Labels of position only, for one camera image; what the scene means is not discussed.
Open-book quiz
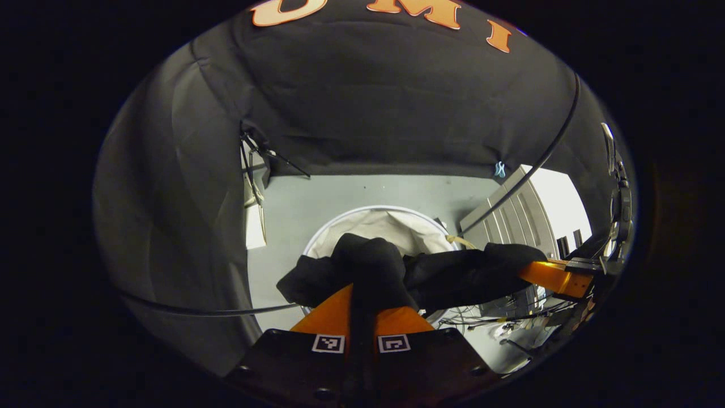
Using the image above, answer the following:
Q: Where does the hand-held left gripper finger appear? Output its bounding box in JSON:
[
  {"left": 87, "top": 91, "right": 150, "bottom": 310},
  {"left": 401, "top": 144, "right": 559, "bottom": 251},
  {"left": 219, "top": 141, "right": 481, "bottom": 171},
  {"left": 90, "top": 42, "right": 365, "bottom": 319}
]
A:
[
  {"left": 227, "top": 283, "right": 362, "bottom": 408},
  {"left": 361, "top": 306, "right": 499, "bottom": 406}
]

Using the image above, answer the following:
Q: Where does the black knit garment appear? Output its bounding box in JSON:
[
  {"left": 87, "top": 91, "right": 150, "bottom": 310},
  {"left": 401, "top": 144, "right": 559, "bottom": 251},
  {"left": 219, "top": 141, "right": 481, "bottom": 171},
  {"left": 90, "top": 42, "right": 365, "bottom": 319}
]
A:
[{"left": 276, "top": 232, "right": 549, "bottom": 338}]

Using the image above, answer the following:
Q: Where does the white laundry hamper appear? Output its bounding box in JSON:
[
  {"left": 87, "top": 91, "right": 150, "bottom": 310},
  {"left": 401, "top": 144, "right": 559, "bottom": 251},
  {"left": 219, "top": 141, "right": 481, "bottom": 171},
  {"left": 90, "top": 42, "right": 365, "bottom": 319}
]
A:
[{"left": 300, "top": 205, "right": 479, "bottom": 324}]

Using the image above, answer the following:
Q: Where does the white panel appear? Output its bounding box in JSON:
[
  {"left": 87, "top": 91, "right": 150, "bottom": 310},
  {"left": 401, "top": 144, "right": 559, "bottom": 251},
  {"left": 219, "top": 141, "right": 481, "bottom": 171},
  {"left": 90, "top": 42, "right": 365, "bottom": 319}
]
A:
[{"left": 244, "top": 152, "right": 268, "bottom": 250}]

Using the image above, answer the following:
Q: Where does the black backdrop cloth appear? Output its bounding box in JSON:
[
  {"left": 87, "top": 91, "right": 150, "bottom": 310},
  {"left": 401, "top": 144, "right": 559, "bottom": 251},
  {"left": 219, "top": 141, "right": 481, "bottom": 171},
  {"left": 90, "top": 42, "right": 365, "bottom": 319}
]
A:
[{"left": 93, "top": 0, "right": 624, "bottom": 377}]

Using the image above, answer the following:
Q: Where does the black metal stand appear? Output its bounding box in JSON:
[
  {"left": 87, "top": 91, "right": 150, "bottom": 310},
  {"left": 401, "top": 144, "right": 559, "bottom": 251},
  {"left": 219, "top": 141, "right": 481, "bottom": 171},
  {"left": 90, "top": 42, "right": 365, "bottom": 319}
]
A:
[{"left": 239, "top": 121, "right": 312, "bottom": 207}]

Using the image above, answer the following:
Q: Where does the tangle of floor cables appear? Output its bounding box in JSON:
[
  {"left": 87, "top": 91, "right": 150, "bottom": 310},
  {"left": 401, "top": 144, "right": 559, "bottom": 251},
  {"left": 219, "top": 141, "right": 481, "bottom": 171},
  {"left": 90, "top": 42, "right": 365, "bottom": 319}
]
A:
[{"left": 439, "top": 299, "right": 573, "bottom": 341}]

